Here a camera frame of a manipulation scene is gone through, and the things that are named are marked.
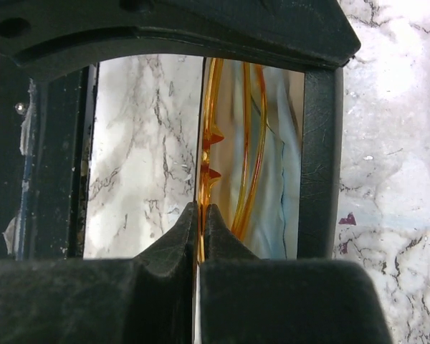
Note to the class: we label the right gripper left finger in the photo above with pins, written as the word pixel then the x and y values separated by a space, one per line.
pixel 145 299

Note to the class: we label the black glasses case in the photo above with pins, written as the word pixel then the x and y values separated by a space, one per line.
pixel 321 148

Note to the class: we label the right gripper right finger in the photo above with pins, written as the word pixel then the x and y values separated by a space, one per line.
pixel 245 299

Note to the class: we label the orange plastic sunglasses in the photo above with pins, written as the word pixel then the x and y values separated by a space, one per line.
pixel 232 128

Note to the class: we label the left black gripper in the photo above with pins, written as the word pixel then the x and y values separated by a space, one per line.
pixel 49 39

